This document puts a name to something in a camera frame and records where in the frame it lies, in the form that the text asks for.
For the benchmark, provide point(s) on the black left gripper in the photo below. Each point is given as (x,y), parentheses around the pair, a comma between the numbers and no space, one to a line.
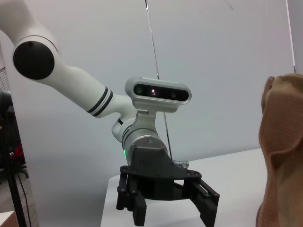
(156,170)

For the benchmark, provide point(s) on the khaki canvas food bag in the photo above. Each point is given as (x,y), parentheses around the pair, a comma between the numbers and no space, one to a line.
(284,142)

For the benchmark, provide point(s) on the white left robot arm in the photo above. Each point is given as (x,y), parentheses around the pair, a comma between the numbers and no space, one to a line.
(78,80)

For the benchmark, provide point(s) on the black stand pole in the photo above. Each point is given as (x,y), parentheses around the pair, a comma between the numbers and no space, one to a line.
(13,179)

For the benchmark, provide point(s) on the light wooden board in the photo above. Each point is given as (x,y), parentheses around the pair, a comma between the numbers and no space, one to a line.
(6,216)

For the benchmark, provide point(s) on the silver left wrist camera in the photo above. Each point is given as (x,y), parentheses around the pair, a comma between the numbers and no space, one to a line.
(161,92)

